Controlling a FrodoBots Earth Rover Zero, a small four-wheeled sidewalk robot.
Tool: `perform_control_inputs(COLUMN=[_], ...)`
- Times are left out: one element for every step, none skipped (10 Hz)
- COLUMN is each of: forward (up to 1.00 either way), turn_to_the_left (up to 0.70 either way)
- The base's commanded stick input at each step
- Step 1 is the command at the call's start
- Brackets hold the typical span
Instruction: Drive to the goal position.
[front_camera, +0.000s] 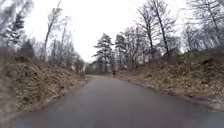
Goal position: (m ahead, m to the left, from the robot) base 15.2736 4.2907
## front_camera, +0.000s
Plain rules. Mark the wood of bare trees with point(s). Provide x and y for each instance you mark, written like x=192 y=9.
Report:
x=133 y=50

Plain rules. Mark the grey asphalt path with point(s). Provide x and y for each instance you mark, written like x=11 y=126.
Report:
x=110 y=106

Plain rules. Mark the person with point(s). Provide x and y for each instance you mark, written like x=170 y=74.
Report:
x=114 y=73

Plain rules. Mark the leaf-covered embankment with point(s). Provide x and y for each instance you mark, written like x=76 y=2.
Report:
x=40 y=83
x=180 y=75

